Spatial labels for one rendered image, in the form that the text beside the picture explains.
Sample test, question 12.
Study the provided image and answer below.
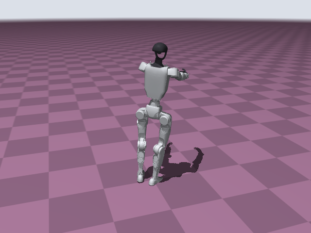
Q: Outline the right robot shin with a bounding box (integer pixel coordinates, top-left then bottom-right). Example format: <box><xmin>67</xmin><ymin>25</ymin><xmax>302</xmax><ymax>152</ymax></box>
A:
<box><xmin>152</xmin><ymin>147</ymin><xmax>165</xmax><ymax>180</ymax></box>

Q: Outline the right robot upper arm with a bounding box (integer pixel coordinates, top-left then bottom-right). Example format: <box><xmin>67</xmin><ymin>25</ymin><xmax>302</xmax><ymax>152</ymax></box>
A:
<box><xmin>168</xmin><ymin>67</ymin><xmax>182</xmax><ymax>81</ymax></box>

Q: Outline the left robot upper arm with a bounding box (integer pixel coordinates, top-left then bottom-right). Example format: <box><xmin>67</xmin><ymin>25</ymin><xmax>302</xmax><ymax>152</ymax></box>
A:
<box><xmin>138</xmin><ymin>62</ymin><xmax>147</xmax><ymax>72</ymax></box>

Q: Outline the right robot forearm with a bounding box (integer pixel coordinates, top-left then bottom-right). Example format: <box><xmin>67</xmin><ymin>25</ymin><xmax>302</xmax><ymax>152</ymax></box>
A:
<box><xmin>182</xmin><ymin>72</ymin><xmax>189</xmax><ymax>81</ymax></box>

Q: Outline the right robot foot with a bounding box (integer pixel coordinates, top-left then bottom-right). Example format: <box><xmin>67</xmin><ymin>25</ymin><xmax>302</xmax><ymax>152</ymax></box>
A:
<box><xmin>148</xmin><ymin>176</ymin><xmax>163</xmax><ymax>185</ymax></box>

